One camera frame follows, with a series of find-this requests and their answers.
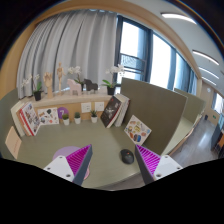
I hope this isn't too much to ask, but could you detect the white orchid centre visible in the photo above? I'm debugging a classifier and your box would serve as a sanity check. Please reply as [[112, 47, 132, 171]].
[[68, 66, 84, 87]]

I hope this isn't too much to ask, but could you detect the pink horse figurine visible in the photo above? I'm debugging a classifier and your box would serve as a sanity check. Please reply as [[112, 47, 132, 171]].
[[67, 79, 82, 96]]

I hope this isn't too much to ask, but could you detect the small potted plant left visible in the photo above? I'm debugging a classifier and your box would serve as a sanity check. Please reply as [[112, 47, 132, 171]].
[[62, 113, 70, 126]]

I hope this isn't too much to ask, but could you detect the white orchid black pot left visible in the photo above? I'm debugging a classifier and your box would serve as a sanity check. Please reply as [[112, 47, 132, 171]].
[[21, 74, 42, 101]]

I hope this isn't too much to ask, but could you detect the purple round question mark sign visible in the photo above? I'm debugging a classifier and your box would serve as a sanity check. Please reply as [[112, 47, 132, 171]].
[[57, 107, 69, 119]]

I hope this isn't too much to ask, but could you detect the wooden shelf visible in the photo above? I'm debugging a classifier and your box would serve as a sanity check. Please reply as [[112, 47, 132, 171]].
[[10, 91, 113, 138]]

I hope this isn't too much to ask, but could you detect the colourful picture card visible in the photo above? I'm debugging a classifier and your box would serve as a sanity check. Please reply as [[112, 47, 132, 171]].
[[124, 115, 152, 145]]

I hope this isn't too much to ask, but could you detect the wooden mannequin figure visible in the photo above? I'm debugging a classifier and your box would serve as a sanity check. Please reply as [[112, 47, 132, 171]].
[[57, 62, 65, 95]]

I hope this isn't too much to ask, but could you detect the white illustrated card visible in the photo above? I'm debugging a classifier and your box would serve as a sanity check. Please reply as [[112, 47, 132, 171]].
[[38, 107, 59, 125]]

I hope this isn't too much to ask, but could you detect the grey curtain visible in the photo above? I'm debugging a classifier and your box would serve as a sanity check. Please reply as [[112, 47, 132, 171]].
[[17, 10, 117, 98]]

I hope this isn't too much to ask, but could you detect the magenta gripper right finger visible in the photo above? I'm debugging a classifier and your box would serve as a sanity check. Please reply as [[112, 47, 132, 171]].
[[135, 145, 182, 184]]

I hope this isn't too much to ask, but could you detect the white wall socket left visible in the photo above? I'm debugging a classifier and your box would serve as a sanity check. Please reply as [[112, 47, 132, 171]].
[[81, 102, 91, 113]]

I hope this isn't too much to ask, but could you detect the dark horse figurine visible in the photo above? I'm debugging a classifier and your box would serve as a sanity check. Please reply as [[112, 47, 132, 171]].
[[84, 79, 98, 91]]

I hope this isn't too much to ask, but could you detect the wooden hand model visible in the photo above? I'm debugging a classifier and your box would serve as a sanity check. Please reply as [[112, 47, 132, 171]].
[[43, 72, 53, 99]]

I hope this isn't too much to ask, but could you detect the small potted plant middle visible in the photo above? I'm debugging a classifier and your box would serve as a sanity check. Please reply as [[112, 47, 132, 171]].
[[74, 112, 81, 124]]

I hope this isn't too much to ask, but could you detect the small potted plant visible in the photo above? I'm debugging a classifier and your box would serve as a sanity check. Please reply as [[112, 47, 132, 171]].
[[74, 112, 81, 124], [62, 113, 70, 126], [90, 110, 98, 123]]

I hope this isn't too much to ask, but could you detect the olive desk partition panel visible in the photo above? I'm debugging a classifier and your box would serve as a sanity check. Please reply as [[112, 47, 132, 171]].
[[120, 78, 187, 154]]

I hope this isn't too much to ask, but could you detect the tan kraft card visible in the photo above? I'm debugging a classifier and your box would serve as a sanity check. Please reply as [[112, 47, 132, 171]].
[[5, 127, 22, 159]]

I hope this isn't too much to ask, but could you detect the white wall socket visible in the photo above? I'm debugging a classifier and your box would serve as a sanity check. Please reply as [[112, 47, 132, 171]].
[[95, 102, 105, 111], [81, 102, 91, 113]]

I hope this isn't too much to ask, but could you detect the small potted plant right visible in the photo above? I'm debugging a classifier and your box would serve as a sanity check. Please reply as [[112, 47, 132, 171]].
[[90, 110, 98, 123]]

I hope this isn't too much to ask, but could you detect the white wall socket right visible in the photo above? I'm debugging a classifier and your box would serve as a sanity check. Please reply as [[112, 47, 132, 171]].
[[95, 102, 105, 111]]

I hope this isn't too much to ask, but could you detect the black red book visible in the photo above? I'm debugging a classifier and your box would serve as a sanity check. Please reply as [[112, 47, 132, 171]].
[[101, 96, 121, 128]]

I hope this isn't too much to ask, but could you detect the black computer mouse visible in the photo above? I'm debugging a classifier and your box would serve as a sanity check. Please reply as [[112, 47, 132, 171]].
[[120, 149, 134, 164]]

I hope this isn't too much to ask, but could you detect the white orchid black pot right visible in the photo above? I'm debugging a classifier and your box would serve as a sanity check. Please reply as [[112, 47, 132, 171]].
[[102, 64, 124, 95]]

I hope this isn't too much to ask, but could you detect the red white illustrated book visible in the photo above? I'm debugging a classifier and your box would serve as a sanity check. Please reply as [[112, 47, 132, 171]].
[[20, 102, 40, 136]]

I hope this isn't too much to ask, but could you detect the white orchid black pot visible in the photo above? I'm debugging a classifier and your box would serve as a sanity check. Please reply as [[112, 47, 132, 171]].
[[21, 74, 42, 101], [102, 64, 124, 95]]

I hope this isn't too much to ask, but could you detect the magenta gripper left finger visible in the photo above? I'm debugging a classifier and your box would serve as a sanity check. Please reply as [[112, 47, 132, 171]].
[[44, 145, 93, 186]]

